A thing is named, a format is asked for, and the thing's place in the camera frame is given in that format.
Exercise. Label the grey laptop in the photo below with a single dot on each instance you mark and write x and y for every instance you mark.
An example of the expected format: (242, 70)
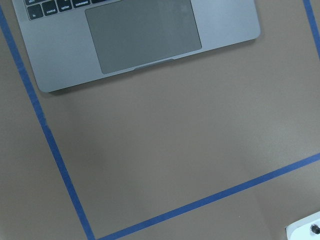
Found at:
(71, 42)

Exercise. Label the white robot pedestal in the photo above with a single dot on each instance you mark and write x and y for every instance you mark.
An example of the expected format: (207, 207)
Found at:
(307, 228)

